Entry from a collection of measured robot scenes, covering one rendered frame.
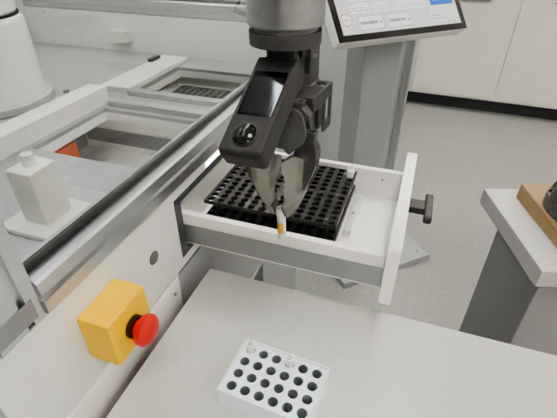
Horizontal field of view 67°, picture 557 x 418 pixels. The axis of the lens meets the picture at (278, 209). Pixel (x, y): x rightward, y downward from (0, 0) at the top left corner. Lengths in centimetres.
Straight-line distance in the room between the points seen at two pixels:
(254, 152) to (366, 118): 135
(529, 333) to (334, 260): 58
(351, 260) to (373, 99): 114
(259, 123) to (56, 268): 26
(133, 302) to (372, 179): 49
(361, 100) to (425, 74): 203
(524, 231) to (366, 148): 93
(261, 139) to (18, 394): 35
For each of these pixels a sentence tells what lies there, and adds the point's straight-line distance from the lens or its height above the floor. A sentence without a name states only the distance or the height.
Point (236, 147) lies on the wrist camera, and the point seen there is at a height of 111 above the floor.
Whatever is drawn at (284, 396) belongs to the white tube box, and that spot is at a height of 80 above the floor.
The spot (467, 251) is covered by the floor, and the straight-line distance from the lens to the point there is 215.
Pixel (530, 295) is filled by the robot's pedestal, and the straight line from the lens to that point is 101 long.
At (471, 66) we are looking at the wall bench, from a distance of 363.
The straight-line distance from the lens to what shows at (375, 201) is 82.
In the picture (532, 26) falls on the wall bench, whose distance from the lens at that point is 360.
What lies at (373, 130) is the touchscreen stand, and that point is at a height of 58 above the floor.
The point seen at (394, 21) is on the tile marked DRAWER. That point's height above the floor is 100.
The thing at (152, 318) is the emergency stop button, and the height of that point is 89.
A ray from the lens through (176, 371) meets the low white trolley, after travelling 64.
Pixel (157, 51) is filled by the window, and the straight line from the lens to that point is 61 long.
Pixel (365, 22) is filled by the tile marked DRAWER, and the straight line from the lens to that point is 148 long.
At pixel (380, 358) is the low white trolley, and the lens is 66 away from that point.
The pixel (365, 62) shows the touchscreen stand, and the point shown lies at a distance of 161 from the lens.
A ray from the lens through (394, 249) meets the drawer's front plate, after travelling 57.
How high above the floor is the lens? 128
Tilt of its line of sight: 35 degrees down
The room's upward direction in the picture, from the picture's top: straight up
